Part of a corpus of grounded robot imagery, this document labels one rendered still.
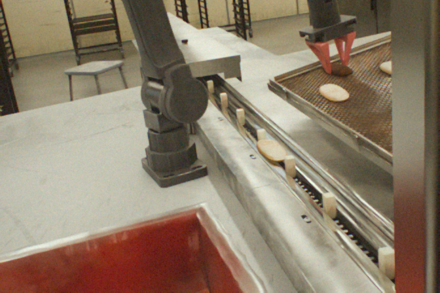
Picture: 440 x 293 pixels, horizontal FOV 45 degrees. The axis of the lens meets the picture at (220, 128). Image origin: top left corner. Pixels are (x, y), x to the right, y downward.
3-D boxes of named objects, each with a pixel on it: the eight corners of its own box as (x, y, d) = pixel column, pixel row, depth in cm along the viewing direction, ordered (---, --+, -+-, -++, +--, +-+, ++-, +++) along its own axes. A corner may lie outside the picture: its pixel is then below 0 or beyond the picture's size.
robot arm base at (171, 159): (141, 166, 97) (162, 189, 87) (133, 124, 95) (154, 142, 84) (184, 154, 100) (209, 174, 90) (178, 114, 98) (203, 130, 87)
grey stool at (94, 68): (107, 133, 388) (95, 72, 374) (71, 129, 407) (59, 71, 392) (138, 116, 418) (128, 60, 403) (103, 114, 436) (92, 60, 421)
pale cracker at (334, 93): (315, 91, 103) (313, 85, 103) (333, 84, 103) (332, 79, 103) (334, 104, 94) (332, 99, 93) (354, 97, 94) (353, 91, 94)
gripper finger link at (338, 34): (363, 65, 108) (354, 21, 104) (332, 78, 106) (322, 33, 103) (346, 60, 114) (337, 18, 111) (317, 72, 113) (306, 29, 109)
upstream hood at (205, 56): (133, 33, 249) (130, 15, 246) (171, 27, 252) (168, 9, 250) (174, 94, 133) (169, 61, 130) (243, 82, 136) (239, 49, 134)
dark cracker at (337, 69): (318, 70, 114) (317, 65, 114) (334, 63, 115) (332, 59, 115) (341, 78, 105) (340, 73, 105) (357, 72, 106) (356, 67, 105)
